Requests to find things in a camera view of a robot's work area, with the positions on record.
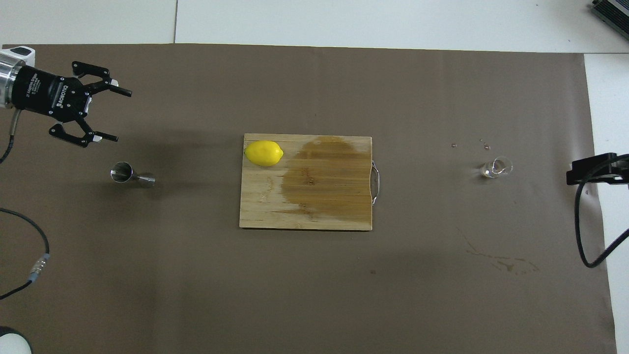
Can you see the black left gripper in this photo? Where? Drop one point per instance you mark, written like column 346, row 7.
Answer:
column 49, row 93

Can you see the steel double jigger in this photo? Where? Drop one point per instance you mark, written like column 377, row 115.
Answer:
column 121, row 172

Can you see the small clear glass pitcher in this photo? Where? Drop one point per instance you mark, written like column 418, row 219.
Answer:
column 494, row 169

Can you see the grey ribbed metal device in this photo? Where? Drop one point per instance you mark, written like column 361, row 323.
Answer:
column 614, row 12

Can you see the yellow lemon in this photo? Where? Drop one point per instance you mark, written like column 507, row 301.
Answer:
column 264, row 153

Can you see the wooden cutting board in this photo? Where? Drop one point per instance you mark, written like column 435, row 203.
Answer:
column 275, row 206

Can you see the brown paper table mat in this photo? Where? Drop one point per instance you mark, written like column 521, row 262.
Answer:
column 344, row 295

